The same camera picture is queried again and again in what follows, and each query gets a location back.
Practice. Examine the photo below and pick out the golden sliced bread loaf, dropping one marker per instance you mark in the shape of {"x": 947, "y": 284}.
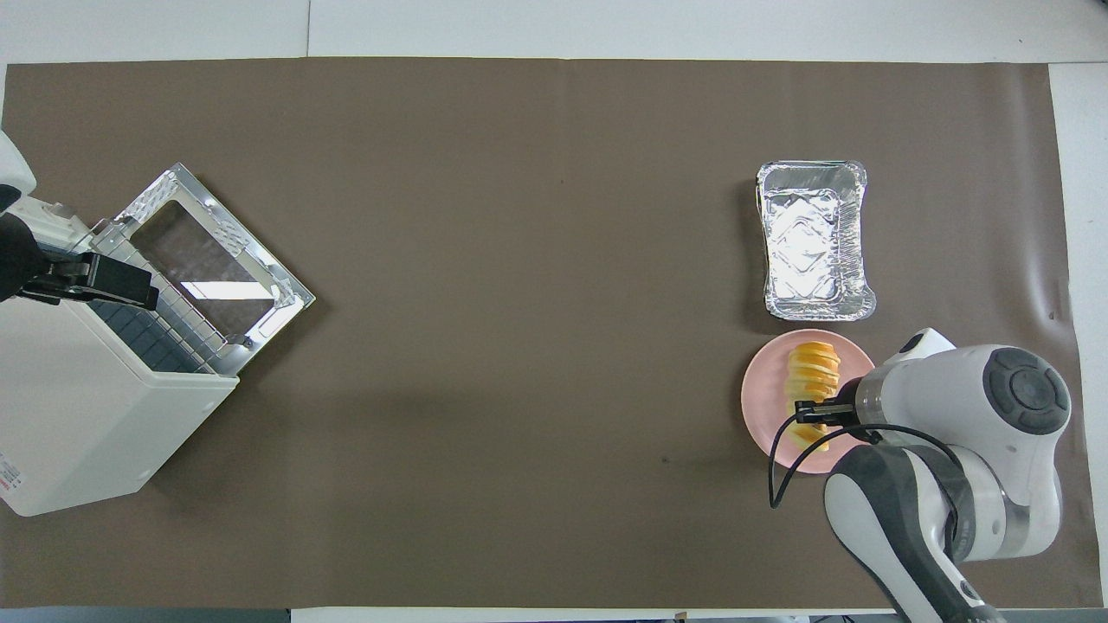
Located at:
{"x": 814, "y": 372}

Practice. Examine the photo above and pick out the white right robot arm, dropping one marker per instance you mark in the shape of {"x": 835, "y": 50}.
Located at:
{"x": 952, "y": 433}

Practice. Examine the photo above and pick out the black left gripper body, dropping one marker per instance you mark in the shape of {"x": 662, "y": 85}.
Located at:
{"x": 112, "y": 281}

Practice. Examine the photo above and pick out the cream oven knob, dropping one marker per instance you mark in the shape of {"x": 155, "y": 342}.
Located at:
{"x": 59, "y": 209}

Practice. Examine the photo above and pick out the cream toaster oven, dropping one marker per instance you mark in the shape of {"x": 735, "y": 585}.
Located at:
{"x": 78, "y": 415}

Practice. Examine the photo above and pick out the pink round plate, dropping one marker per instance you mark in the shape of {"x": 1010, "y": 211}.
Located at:
{"x": 766, "y": 407}

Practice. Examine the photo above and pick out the glass oven door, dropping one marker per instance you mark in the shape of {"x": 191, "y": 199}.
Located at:
{"x": 208, "y": 260}

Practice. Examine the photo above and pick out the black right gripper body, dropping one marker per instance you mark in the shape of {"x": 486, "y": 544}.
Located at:
{"x": 831, "y": 411}

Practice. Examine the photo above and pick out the brown table mat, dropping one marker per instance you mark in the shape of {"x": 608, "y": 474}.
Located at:
{"x": 554, "y": 346}

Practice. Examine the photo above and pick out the aluminium foil tray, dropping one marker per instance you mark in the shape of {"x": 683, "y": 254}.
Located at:
{"x": 809, "y": 242}

